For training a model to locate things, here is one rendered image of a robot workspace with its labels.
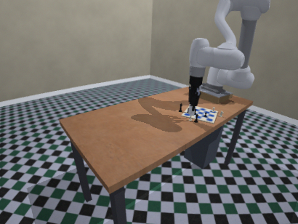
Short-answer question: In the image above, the blue and white chessboard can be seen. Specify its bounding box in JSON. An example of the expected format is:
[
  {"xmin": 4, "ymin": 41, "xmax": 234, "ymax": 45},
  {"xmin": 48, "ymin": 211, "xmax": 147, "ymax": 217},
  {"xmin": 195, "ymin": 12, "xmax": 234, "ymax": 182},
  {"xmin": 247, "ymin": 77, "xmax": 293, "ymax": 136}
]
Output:
[{"xmin": 181, "ymin": 106, "xmax": 218, "ymax": 124}]

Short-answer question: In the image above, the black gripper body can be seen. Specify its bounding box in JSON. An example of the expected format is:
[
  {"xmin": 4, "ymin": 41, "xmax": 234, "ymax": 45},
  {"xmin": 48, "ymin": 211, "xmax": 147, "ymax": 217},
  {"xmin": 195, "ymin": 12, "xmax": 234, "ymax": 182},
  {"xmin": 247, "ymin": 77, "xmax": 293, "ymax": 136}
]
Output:
[{"xmin": 189, "ymin": 76, "xmax": 203, "ymax": 94}]

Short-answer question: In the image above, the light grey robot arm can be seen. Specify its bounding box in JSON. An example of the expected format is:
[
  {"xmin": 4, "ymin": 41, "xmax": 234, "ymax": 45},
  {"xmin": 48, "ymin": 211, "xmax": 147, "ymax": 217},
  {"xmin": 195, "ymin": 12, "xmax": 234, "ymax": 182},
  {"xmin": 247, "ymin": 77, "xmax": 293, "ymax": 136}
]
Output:
[{"xmin": 189, "ymin": 0, "xmax": 270, "ymax": 94}]

